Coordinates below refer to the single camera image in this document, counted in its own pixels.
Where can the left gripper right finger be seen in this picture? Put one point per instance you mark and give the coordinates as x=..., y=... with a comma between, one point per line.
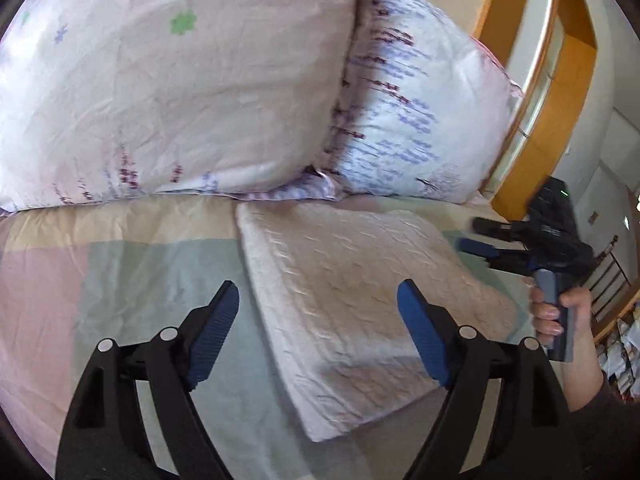
x=530, y=437

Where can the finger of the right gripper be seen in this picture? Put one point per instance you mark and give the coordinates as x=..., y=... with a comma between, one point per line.
x=517, y=230
x=513, y=261

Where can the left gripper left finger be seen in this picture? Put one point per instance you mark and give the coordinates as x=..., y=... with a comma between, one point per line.
x=104, y=436

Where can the beige cable knit sweater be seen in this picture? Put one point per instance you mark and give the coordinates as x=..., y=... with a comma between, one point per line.
x=325, y=281

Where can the dark sleeved right forearm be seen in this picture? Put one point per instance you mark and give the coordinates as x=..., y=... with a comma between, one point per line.
x=607, y=432

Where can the dark wooden chair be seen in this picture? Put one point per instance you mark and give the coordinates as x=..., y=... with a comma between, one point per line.
x=607, y=282

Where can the pink lavender pillow right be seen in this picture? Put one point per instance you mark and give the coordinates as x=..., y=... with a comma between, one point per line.
x=423, y=111

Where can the pink floral pillow left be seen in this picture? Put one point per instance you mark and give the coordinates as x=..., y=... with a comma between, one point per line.
x=105, y=99

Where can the wooden glass door frame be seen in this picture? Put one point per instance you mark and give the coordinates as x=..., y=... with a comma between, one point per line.
x=560, y=53

